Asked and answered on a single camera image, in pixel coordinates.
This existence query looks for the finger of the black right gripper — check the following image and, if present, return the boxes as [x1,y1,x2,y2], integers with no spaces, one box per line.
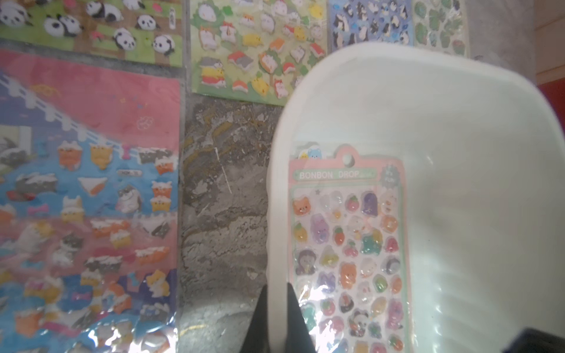
[503,328,565,353]

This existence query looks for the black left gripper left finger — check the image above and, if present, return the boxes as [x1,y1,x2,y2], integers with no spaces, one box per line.
[239,285,269,353]

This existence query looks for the red metal pencil bucket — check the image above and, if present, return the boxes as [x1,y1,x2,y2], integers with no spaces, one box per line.
[538,78,565,129]

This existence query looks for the blue penguin sticker sheet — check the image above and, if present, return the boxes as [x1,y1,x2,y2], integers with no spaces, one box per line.
[328,0,415,51]

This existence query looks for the panda sticker sheet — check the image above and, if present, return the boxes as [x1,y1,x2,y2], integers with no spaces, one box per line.
[1,0,184,68]

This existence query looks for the bonbon drop sticker sheet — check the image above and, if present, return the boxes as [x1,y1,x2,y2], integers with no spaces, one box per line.
[288,145,413,352]

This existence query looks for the pink sticker sheet underneath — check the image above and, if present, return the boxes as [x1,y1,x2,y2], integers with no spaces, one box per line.
[1,50,182,352]

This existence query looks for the white plastic storage box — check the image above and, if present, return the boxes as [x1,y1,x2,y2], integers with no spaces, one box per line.
[267,42,564,352]

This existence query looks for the green frog sticker sheet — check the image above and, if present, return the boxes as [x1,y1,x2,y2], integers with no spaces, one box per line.
[412,0,470,58]

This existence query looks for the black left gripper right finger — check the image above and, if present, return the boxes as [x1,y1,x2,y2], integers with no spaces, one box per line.
[285,283,316,353]

